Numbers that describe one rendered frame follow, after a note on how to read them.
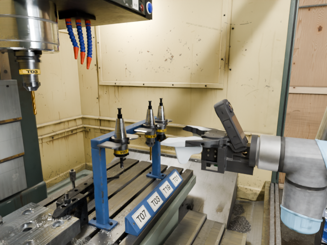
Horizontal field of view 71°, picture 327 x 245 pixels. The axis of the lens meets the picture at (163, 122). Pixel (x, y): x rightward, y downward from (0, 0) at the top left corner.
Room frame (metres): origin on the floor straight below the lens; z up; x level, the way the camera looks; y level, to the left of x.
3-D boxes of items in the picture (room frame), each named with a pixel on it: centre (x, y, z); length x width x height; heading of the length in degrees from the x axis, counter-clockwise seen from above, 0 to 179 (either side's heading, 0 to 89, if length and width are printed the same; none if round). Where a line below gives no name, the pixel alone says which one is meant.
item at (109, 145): (0.73, 0.17, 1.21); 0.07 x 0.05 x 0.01; 65
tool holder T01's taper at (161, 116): (1.08, 0.01, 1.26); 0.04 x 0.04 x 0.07
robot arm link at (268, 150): (0.47, -0.22, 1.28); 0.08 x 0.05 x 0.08; 156
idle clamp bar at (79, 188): (0.91, 0.35, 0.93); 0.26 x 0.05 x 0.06; 160
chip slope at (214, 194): (1.22, 0.08, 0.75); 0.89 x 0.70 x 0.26; 65
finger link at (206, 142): (0.49, -0.09, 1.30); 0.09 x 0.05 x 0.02; 102
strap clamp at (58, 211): (0.71, 0.32, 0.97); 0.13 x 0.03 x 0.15; 155
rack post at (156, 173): (1.15, 0.04, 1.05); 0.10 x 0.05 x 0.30; 65
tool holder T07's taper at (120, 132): (0.78, 0.15, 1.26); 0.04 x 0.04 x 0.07
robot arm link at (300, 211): (0.45, -0.31, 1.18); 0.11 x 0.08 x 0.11; 134
